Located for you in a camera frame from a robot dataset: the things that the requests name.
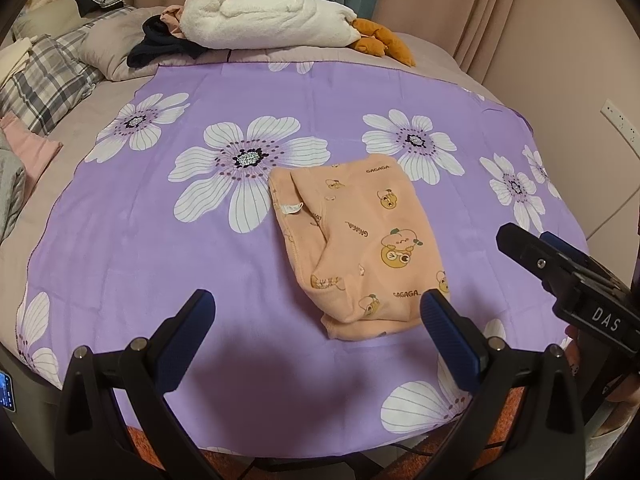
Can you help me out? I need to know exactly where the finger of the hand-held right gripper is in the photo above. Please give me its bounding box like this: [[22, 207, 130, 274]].
[[496, 223, 591, 306], [539, 231, 626, 291]]

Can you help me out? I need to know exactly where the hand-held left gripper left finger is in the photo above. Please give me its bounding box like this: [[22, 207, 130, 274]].
[[52, 289, 217, 480]]

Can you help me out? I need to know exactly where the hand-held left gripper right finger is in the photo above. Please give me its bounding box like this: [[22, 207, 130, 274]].
[[420, 290, 587, 480]]

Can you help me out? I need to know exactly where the orange printed baby shirt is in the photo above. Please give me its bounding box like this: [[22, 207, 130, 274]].
[[269, 157, 451, 342]]

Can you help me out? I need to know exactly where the person's right forearm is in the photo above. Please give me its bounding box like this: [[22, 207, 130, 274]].
[[585, 402, 640, 480]]

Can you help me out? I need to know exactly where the person's right hand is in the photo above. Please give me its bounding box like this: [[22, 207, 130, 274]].
[[564, 324, 640, 406]]

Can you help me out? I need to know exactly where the purple floral blanket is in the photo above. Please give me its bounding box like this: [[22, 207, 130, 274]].
[[15, 60, 591, 456]]

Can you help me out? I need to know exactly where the phone with lit screen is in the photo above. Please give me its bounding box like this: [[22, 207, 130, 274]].
[[0, 370, 17, 412]]

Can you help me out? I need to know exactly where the grey cloth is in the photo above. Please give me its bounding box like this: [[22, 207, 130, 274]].
[[0, 132, 28, 241]]

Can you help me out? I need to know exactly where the pink flat cloth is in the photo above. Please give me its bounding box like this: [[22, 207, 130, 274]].
[[0, 112, 63, 181]]

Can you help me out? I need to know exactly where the grey plaid quilt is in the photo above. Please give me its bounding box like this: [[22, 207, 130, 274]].
[[0, 30, 103, 136]]

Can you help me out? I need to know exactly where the navy dark cloth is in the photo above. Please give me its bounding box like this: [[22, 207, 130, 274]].
[[126, 15, 211, 68]]

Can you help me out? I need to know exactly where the beige pillow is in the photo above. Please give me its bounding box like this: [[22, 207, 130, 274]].
[[80, 7, 166, 81]]

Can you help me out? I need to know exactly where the cream cloth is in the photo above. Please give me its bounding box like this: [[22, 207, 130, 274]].
[[0, 37, 36, 86]]

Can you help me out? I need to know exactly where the white plush goose toy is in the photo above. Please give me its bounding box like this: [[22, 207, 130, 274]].
[[177, 0, 417, 68]]

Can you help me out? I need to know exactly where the olive grey pillow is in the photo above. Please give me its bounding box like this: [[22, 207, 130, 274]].
[[12, 0, 83, 41]]

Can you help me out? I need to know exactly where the white wall socket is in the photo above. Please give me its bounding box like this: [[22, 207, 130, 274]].
[[601, 99, 640, 142]]

